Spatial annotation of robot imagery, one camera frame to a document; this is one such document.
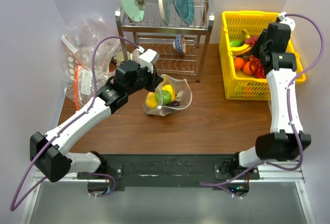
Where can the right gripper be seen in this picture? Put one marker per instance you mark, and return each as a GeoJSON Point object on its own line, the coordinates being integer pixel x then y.
{"type": "Point", "coordinates": [256, 49]}

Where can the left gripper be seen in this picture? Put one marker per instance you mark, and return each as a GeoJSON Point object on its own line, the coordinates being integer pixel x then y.
{"type": "Point", "coordinates": [154, 79]}

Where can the yellow toy lemon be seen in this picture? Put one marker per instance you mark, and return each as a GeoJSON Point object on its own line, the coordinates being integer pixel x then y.
{"type": "Point", "coordinates": [151, 101]}

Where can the yellow toy pepper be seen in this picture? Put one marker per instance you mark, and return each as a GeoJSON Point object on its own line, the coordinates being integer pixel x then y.
{"type": "Point", "coordinates": [170, 89]}

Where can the green toy lime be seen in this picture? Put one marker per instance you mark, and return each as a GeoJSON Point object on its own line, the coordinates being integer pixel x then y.
{"type": "Point", "coordinates": [164, 97]}

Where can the purple toy eggplant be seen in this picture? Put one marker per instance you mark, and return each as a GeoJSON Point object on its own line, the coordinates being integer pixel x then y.
{"type": "Point", "coordinates": [174, 104]}

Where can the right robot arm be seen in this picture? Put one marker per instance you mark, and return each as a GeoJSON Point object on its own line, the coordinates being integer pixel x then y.
{"type": "Point", "coordinates": [276, 105]}

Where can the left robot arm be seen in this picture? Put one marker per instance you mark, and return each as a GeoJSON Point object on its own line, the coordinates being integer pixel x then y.
{"type": "Point", "coordinates": [82, 128]}

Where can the orange zipper bag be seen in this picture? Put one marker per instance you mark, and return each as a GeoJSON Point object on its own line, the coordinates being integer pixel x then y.
{"type": "Point", "coordinates": [80, 88]}

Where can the grey patterned bowl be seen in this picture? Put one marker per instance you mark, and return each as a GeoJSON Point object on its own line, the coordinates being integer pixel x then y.
{"type": "Point", "coordinates": [134, 56]}

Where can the cream enamel mug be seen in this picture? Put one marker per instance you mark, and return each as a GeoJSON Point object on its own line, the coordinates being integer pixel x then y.
{"type": "Point", "coordinates": [119, 58]}

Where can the yellow toy banana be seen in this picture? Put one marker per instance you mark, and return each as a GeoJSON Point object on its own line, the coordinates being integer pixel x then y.
{"type": "Point", "coordinates": [242, 49]}

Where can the red toy lobster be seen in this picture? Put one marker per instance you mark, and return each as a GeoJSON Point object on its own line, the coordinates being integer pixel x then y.
{"type": "Point", "coordinates": [259, 73]}

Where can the green toy fruit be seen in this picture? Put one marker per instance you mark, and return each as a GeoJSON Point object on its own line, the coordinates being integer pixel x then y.
{"type": "Point", "coordinates": [236, 43]}

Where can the orange toy fruit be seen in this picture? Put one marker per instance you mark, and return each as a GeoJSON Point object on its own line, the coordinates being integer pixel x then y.
{"type": "Point", "coordinates": [249, 68]}
{"type": "Point", "coordinates": [238, 63]}

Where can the metal dish rack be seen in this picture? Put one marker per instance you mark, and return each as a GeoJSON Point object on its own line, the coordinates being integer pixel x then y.
{"type": "Point", "coordinates": [152, 33]}

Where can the blue patterned bowl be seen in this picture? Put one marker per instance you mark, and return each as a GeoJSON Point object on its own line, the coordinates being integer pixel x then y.
{"type": "Point", "coordinates": [179, 44]}

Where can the yellow plastic basket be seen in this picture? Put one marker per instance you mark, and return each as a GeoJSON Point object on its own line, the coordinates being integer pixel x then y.
{"type": "Point", "coordinates": [252, 44]}

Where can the pile of clear bags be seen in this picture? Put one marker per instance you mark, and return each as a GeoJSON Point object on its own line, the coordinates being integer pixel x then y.
{"type": "Point", "coordinates": [80, 38]}

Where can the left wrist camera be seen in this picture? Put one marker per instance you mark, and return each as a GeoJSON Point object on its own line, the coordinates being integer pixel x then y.
{"type": "Point", "coordinates": [148, 59]}

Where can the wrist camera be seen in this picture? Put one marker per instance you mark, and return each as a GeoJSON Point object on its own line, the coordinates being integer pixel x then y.
{"type": "Point", "coordinates": [284, 19]}
{"type": "Point", "coordinates": [148, 59]}

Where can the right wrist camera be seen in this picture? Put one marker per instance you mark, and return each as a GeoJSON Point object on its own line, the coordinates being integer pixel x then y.
{"type": "Point", "coordinates": [284, 19]}

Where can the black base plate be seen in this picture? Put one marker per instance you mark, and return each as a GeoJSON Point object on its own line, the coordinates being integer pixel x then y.
{"type": "Point", "coordinates": [164, 170]}

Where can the aluminium frame rail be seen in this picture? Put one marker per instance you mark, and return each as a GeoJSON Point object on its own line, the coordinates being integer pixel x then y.
{"type": "Point", "coordinates": [236, 187]}

